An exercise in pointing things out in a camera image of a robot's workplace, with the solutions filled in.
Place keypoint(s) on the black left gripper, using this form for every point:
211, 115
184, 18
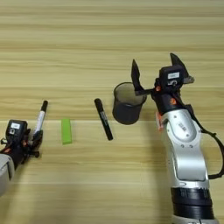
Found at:
20, 151

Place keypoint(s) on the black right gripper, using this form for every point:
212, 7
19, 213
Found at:
170, 102

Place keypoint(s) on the white marker pen black cap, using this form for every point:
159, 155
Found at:
40, 118

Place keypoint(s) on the right gripper's small black box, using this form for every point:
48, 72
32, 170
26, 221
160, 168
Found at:
172, 78

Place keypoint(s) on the gripper's small black box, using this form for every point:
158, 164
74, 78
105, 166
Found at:
16, 131
172, 78

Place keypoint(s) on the left gripper's small black box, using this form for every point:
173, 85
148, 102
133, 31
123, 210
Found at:
16, 131

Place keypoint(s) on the green eraser block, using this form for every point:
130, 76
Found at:
66, 131

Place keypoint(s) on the black mesh pen cup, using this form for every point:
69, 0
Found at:
127, 108

